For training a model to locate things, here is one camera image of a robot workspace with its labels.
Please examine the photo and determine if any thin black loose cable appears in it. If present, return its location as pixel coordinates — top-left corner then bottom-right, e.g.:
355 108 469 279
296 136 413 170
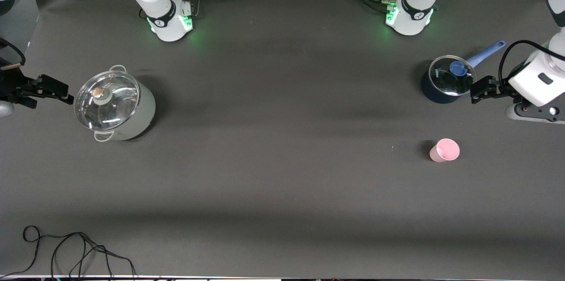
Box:
0 225 137 279

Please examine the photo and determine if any dark blue saucepan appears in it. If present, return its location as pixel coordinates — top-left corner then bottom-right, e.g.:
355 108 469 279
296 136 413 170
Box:
420 40 507 104

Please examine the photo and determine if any dark grey table mat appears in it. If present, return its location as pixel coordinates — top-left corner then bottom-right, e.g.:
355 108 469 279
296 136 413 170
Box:
0 0 565 279

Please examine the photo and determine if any pink plastic cup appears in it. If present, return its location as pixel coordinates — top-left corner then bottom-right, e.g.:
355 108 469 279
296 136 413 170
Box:
429 138 460 163

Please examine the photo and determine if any grey-green cooking pot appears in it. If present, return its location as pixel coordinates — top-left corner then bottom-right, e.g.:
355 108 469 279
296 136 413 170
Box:
74 65 156 142

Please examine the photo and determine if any glass pot lid, wooden knob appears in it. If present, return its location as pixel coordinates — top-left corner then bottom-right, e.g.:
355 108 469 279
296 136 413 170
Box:
74 71 140 131

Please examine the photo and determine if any glass lid, blue knob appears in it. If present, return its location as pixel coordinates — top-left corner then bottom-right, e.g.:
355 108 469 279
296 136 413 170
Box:
429 55 477 97

